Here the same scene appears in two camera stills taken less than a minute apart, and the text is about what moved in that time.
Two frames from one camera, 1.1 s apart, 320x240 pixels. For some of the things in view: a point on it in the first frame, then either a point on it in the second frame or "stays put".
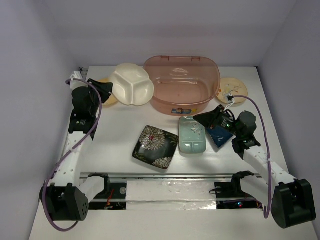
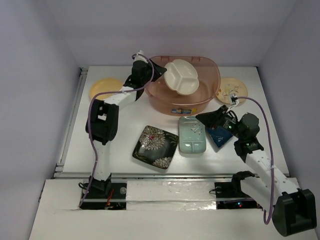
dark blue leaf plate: (220, 135) stays put
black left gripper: (104, 89) to (158, 71)
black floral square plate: (156, 147) stays put
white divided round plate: (131, 84) to (182, 76)
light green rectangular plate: (192, 135) stays put
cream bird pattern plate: (232, 85) stays put
